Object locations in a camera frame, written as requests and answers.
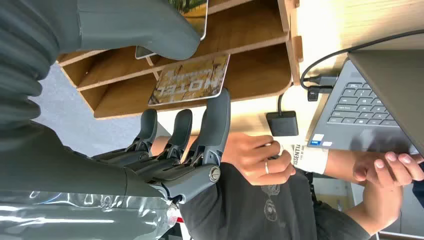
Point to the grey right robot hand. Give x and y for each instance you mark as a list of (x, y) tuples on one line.
[(99, 172)]

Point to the person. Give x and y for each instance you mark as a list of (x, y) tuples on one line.
[(232, 212)]

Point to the clear plastic film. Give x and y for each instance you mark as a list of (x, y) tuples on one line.
[(82, 215)]

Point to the black square adapter box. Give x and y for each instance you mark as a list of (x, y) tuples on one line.
[(282, 123)]

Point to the wooden shelf organizer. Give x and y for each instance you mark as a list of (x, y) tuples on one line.
[(251, 43)]

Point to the white printed band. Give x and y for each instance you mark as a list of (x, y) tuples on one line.
[(309, 159)]

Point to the blue laptop sticker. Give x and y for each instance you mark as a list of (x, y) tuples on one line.
[(316, 139)]

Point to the black usb dongle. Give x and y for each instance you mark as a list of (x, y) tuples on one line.
[(318, 91)]

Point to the grey laptop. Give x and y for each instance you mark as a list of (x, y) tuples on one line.
[(364, 109)]

